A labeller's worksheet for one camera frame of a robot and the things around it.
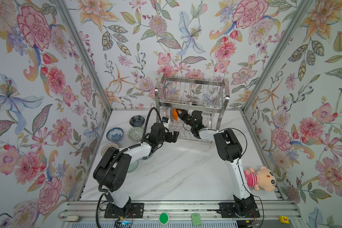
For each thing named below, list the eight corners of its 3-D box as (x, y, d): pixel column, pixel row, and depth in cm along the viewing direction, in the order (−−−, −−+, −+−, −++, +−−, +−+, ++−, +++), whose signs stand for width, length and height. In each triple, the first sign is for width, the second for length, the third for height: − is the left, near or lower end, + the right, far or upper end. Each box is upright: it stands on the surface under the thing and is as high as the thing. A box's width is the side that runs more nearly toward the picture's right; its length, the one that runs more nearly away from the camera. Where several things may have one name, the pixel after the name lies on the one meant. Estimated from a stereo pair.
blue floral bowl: (106, 141, 101) (104, 139, 99) (110, 130, 108) (109, 127, 106) (121, 141, 101) (120, 139, 99) (124, 130, 108) (123, 127, 106)
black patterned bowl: (130, 127, 111) (128, 122, 107) (132, 120, 116) (130, 115, 112) (144, 127, 111) (143, 122, 107) (145, 120, 116) (144, 115, 112)
